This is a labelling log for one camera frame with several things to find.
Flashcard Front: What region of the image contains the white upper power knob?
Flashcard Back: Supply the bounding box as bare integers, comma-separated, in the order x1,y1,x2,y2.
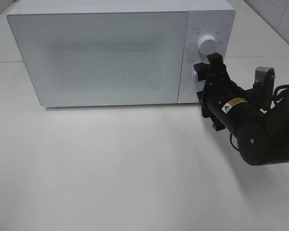
198,35,217,55

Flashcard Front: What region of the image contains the white timer knob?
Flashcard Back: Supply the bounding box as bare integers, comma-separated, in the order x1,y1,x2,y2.
193,71,198,83

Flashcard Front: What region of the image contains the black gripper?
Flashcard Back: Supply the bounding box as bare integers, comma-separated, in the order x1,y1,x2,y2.
194,53,246,132

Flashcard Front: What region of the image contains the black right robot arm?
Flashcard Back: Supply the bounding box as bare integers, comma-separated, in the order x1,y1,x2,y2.
194,60,289,166

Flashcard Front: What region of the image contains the white microwave oven body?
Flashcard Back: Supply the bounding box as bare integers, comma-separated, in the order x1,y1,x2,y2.
7,0,236,104

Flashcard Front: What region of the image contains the white microwave door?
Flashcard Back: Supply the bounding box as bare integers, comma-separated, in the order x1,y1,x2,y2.
8,12,187,107

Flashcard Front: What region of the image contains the round door release button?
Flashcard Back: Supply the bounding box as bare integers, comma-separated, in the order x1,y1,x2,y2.
189,89,199,103

